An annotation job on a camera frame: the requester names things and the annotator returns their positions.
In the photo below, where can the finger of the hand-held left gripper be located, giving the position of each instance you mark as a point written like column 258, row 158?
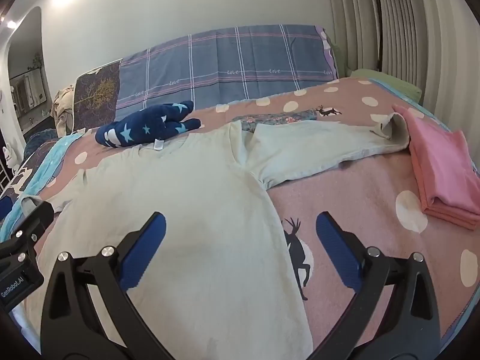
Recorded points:
column 4, row 208
column 37, row 221

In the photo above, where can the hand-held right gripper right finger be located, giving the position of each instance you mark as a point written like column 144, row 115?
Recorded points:
column 337, row 251

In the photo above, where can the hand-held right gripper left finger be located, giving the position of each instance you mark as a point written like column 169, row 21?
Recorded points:
column 146, row 247

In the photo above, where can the light green t-shirt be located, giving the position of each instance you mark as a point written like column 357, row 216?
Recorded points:
column 187, row 195

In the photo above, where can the beige clothes pile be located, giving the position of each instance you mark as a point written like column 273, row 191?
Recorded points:
column 63, row 108

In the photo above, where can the light blue patterned quilt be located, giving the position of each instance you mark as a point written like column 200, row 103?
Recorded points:
column 41, row 168

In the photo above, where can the white cat figurine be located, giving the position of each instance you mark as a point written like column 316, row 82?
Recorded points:
column 8, row 155

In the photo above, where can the pink polka-dot deer blanket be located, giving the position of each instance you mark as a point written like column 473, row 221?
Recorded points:
column 356, row 180

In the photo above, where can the navy star plush toy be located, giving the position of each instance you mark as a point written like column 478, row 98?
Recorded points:
column 142, row 125

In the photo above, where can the pink folded cloth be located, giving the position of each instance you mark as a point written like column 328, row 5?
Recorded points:
column 442, row 165

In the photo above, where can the teal floral folded cloth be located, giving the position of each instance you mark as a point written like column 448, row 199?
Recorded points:
column 285, row 118

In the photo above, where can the dark tree-print pillow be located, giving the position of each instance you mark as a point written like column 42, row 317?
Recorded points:
column 95, row 90

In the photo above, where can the green pillow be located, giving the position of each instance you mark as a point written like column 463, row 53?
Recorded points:
column 390, row 82

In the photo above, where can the blue plaid pillow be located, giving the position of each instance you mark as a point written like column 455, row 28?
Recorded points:
column 225, row 60

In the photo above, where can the black floor lamp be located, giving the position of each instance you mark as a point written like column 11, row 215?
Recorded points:
column 378, row 26

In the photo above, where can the grey pleated curtain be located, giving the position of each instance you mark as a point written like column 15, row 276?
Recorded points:
column 412, row 26

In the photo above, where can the wall mirror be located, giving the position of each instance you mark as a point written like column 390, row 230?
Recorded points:
column 28, row 90

